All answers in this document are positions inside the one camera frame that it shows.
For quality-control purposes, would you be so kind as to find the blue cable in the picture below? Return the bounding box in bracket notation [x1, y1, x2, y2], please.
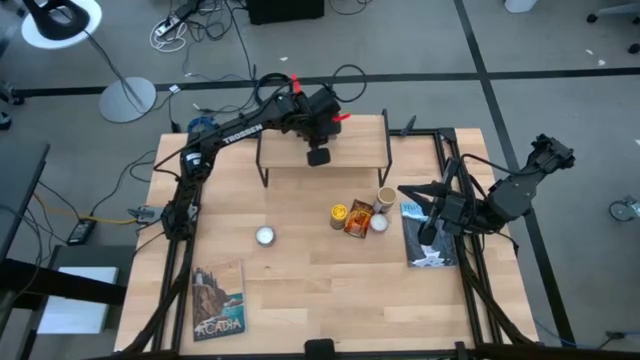
[187, 115, 227, 135]

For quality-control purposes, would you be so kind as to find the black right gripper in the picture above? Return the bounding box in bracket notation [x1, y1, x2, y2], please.
[397, 183, 475, 235]

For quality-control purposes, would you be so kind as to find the grey chair base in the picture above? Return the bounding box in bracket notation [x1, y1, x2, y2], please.
[587, 0, 640, 55]

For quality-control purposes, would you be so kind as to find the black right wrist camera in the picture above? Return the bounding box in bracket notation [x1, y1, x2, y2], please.
[418, 202, 442, 247]

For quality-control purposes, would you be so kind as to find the floor lamp with round base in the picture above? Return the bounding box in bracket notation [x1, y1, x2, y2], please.
[20, 0, 158, 125]

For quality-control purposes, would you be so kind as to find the orange spice pouch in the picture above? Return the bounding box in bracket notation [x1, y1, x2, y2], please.
[344, 198, 376, 240]

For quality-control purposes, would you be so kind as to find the white power strip with cable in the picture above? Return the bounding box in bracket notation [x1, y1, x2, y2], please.
[149, 14, 189, 54]

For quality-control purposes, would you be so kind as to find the white floor object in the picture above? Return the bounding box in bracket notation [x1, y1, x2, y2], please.
[503, 0, 540, 15]

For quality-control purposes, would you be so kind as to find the black rounded block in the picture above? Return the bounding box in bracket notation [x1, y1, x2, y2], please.
[304, 338, 337, 360]

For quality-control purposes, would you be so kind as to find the purple patterned candle tin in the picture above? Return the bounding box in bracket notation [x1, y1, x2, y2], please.
[255, 225, 277, 247]

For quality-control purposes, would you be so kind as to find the Acadia poster book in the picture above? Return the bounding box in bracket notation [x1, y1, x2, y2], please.
[191, 257, 247, 343]

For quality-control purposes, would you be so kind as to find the black box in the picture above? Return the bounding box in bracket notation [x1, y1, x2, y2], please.
[247, 0, 326, 26]

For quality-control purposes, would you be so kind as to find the yellow cable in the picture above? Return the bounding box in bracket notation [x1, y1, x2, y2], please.
[32, 192, 139, 226]

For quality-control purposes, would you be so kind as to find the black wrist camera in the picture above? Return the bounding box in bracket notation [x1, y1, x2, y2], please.
[418, 202, 442, 247]
[305, 146, 332, 168]

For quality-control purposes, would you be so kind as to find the black flat bar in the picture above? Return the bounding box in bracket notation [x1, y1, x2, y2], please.
[0, 257, 126, 307]

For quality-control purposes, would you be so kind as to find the Yellowstone poster book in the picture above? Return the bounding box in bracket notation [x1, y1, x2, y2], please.
[400, 200, 459, 269]

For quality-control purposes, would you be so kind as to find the white cabinet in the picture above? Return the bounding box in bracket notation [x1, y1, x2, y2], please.
[37, 244, 136, 335]

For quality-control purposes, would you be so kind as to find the yellow-lidded dark spice jar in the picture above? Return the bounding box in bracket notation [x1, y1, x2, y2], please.
[329, 203, 350, 231]

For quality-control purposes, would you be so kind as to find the grey caster wheel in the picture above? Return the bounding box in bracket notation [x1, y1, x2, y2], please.
[608, 195, 640, 223]

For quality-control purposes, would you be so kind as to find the wooden shelf with black frame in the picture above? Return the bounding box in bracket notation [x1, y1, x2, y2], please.
[255, 108, 394, 189]

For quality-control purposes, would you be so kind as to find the black aluminium table frame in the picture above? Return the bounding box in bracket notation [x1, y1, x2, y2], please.
[119, 115, 541, 360]

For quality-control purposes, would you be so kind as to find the tan-lidded white spice canister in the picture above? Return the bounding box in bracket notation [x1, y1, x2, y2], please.
[373, 185, 399, 215]

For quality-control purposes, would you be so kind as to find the black desk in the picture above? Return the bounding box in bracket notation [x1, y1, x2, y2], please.
[0, 139, 51, 261]

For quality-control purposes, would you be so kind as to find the black power adapter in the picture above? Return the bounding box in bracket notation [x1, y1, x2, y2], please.
[66, 218, 98, 246]

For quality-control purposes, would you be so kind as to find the coiled black cable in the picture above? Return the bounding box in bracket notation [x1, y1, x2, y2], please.
[253, 72, 295, 110]

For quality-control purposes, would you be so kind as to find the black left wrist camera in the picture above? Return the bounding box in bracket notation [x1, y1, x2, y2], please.
[305, 146, 332, 168]

